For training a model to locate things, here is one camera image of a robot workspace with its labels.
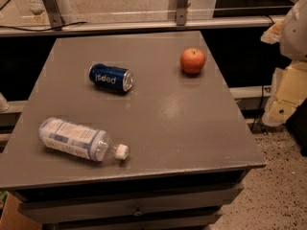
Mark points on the grey drawer cabinet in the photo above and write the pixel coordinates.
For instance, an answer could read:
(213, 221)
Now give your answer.
(190, 146)

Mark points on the clear plastic water bottle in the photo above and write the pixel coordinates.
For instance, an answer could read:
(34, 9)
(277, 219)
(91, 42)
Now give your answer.
(82, 141)

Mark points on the blue pepsi can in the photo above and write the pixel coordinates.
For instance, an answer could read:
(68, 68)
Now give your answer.
(111, 77)

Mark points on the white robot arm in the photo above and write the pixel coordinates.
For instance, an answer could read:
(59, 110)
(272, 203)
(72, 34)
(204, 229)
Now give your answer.
(293, 39)

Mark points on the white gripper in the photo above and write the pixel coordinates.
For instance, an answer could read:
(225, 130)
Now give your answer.
(295, 33)

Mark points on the metal drawer knob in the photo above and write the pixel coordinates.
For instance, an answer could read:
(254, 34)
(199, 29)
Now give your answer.
(138, 213)

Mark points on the metal bracket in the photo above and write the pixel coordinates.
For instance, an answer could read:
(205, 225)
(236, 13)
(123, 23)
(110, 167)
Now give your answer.
(52, 9)
(181, 12)

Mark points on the left metal bracket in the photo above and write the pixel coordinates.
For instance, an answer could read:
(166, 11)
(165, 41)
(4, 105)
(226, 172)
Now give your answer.
(52, 9)

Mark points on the right metal bracket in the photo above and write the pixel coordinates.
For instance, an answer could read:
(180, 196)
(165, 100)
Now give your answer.
(181, 12)

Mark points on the red apple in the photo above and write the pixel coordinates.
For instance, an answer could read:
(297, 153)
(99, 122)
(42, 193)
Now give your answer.
(192, 60)

